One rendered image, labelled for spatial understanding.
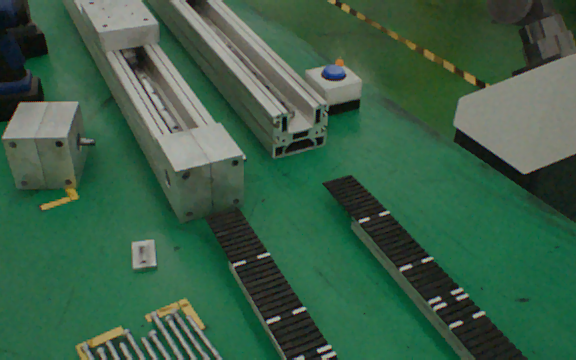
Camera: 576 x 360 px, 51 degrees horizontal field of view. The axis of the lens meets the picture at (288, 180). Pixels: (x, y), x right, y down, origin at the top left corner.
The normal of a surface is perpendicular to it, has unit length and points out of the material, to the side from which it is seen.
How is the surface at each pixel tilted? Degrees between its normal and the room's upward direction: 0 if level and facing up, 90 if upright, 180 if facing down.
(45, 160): 90
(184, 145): 0
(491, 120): 90
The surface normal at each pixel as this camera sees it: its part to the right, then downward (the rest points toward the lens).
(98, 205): 0.04, -0.79
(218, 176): 0.45, 0.56
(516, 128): -0.86, 0.29
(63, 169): 0.09, 0.61
